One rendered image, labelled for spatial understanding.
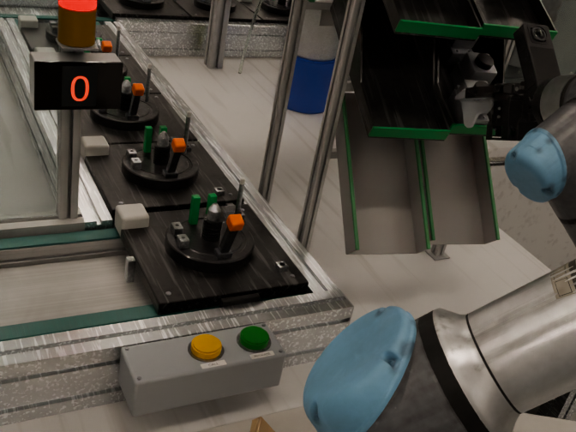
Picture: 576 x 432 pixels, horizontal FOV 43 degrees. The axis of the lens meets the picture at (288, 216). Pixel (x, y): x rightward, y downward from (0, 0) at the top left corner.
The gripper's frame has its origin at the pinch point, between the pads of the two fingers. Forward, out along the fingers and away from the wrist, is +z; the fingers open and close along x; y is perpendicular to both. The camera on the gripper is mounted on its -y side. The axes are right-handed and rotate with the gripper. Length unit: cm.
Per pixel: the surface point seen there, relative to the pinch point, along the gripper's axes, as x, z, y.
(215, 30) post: -17, 113, -22
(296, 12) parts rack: -24.4, 18.3, -13.0
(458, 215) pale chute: 4.2, 9.5, 20.4
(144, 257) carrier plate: -50, 9, 27
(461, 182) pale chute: 5.8, 11.6, 14.7
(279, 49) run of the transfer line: 9, 131, -21
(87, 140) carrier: -57, 40, 10
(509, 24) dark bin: 2.7, -3.6, -10.6
